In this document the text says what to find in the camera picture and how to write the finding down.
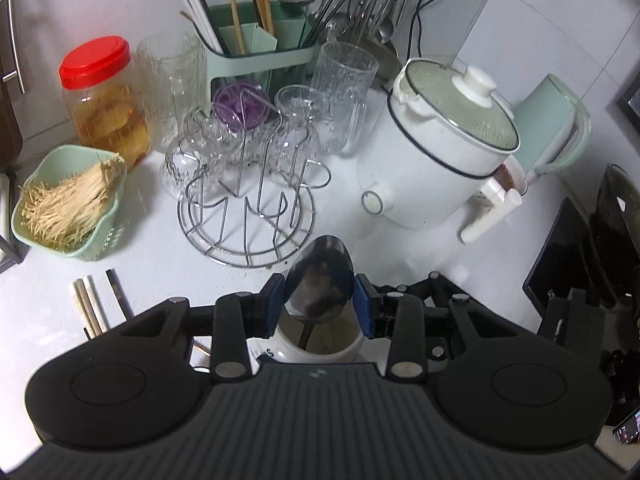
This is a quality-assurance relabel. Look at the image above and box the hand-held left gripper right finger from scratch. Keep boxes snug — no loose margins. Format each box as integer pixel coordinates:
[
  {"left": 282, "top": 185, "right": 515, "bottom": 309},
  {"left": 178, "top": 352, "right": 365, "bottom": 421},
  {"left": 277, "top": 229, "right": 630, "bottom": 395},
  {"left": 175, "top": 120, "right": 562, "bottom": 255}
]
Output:
[{"left": 354, "top": 272, "right": 521, "bottom": 382}]

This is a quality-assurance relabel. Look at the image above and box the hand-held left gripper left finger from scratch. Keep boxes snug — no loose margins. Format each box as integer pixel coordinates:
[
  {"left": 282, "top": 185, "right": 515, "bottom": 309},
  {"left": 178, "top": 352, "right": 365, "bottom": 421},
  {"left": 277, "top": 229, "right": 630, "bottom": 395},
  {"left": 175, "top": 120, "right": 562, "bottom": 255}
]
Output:
[{"left": 119, "top": 274, "right": 287, "bottom": 382}]

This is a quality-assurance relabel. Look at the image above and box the large steel spoon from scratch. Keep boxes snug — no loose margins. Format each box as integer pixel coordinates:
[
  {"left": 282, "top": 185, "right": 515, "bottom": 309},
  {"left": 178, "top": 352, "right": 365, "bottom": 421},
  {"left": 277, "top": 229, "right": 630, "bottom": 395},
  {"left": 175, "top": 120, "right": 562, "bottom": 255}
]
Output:
[{"left": 282, "top": 235, "right": 355, "bottom": 351}]

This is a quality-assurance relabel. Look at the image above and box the black chopstick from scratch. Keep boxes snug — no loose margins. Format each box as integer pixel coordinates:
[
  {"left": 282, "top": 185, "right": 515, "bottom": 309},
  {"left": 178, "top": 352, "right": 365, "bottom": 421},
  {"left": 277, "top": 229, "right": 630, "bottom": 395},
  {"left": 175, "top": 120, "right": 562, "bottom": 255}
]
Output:
[{"left": 104, "top": 269, "right": 135, "bottom": 322}]

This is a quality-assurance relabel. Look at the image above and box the white chopstick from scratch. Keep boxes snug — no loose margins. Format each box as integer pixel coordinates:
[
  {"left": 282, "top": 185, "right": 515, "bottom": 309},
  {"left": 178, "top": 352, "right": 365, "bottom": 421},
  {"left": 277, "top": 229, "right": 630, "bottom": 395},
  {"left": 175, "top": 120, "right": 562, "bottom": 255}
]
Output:
[{"left": 81, "top": 274, "right": 111, "bottom": 335}]

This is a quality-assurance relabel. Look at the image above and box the beige wooden chopstick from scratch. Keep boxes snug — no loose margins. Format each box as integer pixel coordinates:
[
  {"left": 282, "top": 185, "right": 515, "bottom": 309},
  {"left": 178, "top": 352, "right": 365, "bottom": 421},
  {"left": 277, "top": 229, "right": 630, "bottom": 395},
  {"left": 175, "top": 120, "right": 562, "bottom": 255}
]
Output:
[{"left": 72, "top": 279, "right": 101, "bottom": 341}]

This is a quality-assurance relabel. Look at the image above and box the black induction cooktop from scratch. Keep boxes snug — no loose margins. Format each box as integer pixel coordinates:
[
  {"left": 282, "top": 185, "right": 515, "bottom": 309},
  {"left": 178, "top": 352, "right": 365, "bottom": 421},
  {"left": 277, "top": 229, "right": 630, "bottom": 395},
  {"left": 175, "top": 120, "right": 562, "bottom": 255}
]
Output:
[{"left": 522, "top": 197, "right": 616, "bottom": 321}]

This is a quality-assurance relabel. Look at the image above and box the smartphone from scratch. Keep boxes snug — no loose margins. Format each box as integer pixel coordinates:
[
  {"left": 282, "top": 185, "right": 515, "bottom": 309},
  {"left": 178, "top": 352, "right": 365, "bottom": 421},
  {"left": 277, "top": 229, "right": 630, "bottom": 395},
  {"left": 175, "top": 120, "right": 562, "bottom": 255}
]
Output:
[{"left": 614, "top": 407, "right": 640, "bottom": 447}]

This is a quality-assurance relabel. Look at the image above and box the white electric cooker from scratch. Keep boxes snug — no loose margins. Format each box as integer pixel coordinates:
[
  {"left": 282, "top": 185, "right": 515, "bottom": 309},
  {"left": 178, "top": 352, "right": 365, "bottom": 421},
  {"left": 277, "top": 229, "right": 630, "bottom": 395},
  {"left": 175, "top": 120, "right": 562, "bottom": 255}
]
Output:
[{"left": 357, "top": 57, "right": 526, "bottom": 246}]

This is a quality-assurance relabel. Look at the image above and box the patterned glass cup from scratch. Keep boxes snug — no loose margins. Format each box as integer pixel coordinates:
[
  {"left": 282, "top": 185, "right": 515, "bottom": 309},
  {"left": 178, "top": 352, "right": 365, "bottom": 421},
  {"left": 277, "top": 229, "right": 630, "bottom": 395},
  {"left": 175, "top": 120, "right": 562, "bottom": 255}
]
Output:
[{"left": 160, "top": 107, "right": 243, "bottom": 201}]

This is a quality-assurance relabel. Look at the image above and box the green colander basket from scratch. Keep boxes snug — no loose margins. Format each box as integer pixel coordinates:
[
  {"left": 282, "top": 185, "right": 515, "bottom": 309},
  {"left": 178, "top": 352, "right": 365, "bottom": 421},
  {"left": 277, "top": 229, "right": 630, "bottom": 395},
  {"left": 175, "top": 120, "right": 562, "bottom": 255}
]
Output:
[{"left": 10, "top": 145, "right": 126, "bottom": 263}]

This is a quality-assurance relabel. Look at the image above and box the purple lid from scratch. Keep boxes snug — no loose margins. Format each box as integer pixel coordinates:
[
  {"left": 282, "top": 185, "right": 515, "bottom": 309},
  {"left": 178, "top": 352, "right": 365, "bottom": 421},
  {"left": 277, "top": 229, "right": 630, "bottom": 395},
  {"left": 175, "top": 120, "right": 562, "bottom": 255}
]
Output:
[{"left": 212, "top": 81, "right": 269, "bottom": 129}]

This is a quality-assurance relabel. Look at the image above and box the glass cooker lid white knob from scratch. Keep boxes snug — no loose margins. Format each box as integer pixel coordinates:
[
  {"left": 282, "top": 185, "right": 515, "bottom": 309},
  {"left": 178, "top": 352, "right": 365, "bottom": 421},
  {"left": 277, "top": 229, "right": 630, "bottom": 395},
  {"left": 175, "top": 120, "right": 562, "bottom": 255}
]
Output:
[{"left": 402, "top": 57, "right": 521, "bottom": 153}]

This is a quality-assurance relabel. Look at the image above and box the pale green kettle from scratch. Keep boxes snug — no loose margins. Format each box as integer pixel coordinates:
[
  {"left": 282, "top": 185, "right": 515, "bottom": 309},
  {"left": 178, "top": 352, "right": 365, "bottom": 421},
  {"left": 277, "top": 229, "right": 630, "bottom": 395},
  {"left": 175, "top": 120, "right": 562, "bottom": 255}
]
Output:
[{"left": 510, "top": 74, "right": 593, "bottom": 196}]

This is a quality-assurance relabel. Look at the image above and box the textured glass mug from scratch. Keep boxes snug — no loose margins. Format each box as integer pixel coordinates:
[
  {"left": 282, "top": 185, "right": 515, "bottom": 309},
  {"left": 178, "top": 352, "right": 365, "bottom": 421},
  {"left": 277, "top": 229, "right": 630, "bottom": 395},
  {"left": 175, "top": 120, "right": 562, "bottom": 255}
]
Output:
[{"left": 310, "top": 41, "right": 380, "bottom": 156}]

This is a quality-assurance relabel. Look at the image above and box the enoki mushroom bundle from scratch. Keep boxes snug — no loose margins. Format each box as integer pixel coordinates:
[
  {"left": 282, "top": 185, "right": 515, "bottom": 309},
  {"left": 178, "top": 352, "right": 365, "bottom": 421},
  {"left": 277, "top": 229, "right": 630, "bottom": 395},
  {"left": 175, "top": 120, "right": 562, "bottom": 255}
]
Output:
[{"left": 19, "top": 157, "right": 126, "bottom": 253}]

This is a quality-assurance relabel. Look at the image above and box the tall textured glass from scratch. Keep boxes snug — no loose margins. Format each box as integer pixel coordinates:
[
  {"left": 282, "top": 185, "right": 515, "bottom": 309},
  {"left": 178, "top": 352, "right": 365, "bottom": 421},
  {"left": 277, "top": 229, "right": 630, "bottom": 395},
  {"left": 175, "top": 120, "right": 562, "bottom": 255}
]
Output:
[{"left": 136, "top": 30, "right": 208, "bottom": 153}]

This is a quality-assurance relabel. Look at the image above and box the red lid plastic jar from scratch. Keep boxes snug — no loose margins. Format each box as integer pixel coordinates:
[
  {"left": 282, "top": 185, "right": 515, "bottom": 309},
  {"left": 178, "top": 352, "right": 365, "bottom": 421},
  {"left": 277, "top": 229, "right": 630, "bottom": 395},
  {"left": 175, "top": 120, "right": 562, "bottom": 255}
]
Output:
[{"left": 59, "top": 35, "right": 151, "bottom": 171}]

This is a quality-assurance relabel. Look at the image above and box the black metal dish rack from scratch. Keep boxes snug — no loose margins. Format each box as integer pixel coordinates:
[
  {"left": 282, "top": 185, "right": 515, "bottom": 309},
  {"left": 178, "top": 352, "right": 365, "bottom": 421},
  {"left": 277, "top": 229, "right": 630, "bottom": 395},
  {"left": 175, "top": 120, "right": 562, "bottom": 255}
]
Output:
[{"left": 0, "top": 172, "right": 23, "bottom": 275}]

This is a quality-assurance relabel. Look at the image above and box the green utensil holder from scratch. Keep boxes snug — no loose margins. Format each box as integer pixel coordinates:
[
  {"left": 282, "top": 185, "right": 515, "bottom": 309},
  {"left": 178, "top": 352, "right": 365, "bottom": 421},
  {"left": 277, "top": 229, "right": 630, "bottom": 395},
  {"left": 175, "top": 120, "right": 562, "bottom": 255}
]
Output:
[{"left": 202, "top": 2, "right": 321, "bottom": 116}]

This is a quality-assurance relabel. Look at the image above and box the bundle of black chopsticks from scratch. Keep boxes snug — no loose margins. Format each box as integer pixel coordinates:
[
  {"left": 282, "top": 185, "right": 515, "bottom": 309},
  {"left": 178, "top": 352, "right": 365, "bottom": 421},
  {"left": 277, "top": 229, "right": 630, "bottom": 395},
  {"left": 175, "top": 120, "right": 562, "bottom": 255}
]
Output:
[{"left": 300, "top": 0, "right": 351, "bottom": 47}]

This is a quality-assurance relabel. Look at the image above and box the light wooden chopstick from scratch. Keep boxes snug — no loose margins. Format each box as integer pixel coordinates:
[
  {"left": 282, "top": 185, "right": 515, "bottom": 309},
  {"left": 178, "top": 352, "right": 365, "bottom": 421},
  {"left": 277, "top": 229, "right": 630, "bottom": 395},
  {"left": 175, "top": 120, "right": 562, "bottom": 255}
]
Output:
[{"left": 225, "top": 0, "right": 247, "bottom": 56}]

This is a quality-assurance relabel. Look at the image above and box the bundle of white chopsticks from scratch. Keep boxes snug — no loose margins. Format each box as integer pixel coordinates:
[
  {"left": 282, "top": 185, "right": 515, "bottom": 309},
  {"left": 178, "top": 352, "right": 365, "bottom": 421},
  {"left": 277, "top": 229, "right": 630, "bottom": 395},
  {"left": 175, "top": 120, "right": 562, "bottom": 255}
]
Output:
[{"left": 169, "top": 0, "right": 232, "bottom": 57}]

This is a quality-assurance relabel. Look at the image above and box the steel wire cup rack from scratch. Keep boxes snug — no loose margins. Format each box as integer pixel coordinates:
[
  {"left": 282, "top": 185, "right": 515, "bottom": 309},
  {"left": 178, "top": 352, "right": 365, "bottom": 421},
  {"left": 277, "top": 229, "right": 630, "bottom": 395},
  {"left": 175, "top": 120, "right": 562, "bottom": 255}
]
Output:
[{"left": 176, "top": 95, "right": 333, "bottom": 267}]

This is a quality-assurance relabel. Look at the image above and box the steel cabinet handle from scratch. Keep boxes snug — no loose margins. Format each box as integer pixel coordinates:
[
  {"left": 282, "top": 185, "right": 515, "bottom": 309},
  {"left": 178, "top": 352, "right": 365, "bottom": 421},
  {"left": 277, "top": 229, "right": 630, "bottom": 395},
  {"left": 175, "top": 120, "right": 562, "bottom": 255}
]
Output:
[{"left": 0, "top": 0, "right": 27, "bottom": 96}]

